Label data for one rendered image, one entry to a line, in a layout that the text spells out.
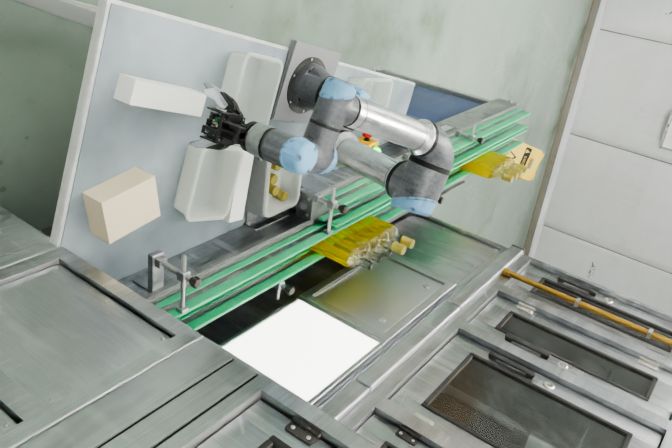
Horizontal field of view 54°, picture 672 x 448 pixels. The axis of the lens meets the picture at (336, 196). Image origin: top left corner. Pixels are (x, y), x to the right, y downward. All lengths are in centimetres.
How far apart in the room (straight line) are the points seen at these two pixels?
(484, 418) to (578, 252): 667
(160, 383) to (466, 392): 100
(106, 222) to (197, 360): 49
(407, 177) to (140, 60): 73
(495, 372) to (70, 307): 124
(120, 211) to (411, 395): 93
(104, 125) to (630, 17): 670
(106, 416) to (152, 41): 89
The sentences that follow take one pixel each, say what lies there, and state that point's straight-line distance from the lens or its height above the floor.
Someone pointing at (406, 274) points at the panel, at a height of 116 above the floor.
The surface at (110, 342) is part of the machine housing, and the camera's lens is 143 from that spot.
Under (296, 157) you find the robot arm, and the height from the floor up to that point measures 126.
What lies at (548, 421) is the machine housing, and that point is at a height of 181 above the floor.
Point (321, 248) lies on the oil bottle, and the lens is 222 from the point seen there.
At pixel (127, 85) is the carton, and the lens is 165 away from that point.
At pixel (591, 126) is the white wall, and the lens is 807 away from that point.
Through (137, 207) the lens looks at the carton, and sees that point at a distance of 173.
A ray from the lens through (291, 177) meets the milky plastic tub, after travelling 220.
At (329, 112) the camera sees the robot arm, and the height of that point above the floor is 124.
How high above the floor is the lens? 203
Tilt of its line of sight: 30 degrees down
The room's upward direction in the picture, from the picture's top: 113 degrees clockwise
